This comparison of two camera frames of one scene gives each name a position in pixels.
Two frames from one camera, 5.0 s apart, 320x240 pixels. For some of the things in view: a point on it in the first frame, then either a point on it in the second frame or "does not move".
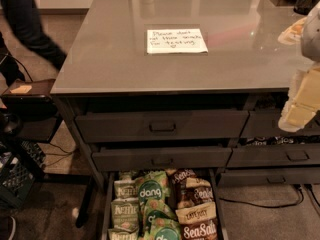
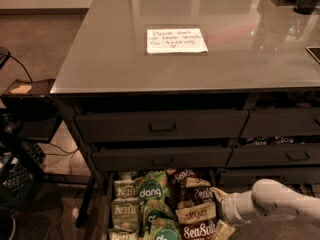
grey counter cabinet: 180,79 does not move
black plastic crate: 20,163 does not move
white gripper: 312,37 -> 229,206
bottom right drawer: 232,177 does not move
